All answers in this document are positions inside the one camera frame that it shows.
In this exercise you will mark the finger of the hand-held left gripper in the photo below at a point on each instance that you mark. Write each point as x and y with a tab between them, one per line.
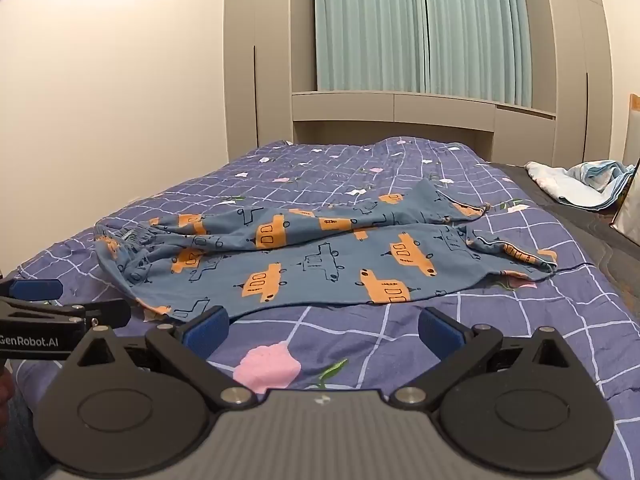
35	290
107	312

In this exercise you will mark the purple checked floral blanket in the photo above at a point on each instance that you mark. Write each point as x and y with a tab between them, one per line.
350	340

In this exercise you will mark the beige built-in wardrobe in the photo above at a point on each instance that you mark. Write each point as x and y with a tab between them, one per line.
240	60

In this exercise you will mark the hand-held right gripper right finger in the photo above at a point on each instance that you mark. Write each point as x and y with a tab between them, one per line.
440	332

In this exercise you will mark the white pillow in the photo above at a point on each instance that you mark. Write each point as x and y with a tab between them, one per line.
629	210

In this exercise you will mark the light green curtain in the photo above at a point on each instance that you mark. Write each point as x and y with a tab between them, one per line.
400	25

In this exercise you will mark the light blue white towel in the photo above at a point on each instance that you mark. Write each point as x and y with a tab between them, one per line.
560	180

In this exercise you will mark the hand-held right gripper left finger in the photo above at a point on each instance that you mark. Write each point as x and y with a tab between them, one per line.
206	332

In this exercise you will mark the wooden furniture piece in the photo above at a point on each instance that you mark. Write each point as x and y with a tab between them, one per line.
633	125

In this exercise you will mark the blue pants with orange cars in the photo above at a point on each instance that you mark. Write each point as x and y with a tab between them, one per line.
300	260

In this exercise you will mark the dark grey mattress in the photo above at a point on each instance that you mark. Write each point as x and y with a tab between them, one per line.
575	225

